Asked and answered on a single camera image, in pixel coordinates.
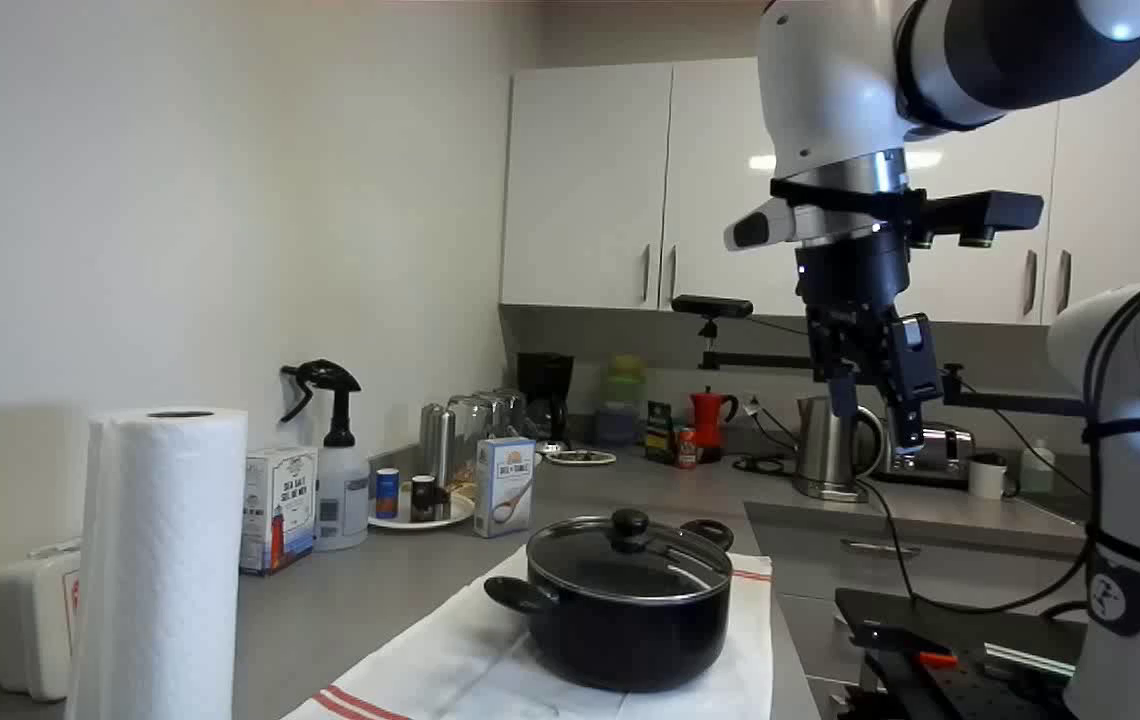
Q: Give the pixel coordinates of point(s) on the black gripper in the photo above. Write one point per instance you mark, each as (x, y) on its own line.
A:
(848, 303)

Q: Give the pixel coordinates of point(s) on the glass pot lid black knob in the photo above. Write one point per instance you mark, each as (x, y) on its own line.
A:
(632, 557)

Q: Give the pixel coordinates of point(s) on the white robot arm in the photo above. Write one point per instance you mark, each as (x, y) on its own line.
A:
(845, 86)

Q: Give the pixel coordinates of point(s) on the red moka pot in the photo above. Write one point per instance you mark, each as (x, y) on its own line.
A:
(708, 417)

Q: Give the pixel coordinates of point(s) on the black cooking pot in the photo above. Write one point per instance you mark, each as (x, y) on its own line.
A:
(619, 645)

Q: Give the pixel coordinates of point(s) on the stainless steel electric kettle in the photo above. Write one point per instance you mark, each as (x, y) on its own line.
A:
(837, 452)

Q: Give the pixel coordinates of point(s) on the silver toaster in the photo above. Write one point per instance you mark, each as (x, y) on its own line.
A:
(936, 460)

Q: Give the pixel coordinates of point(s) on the white mug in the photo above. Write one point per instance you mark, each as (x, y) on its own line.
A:
(987, 480)

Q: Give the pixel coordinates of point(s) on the black tray with red tool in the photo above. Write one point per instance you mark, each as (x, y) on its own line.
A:
(951, 666)

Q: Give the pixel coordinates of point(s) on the white upper kitchen cabinets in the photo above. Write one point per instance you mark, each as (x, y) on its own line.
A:
(621, 182)

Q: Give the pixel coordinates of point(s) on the black coffee machine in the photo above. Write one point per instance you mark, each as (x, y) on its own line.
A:
(545, 382)

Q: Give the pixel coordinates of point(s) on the small white milk carton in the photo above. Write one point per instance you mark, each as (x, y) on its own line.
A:
(507, 473)

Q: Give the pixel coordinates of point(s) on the white towel red stripes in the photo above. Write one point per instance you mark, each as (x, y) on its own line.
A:
(474, 660)

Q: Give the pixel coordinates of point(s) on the steel canister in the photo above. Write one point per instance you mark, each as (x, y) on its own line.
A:
(437, 441)

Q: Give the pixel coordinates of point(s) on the white spray bottle black trigger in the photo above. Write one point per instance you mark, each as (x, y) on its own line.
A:
(342, 469)

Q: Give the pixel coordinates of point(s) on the white carton box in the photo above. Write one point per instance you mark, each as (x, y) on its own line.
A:
(277, 509)

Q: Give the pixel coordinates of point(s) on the white paper towel roll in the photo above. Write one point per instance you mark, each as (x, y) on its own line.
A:
(156, 575)

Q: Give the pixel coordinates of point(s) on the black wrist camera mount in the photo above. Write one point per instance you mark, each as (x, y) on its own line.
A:
(809, 212)

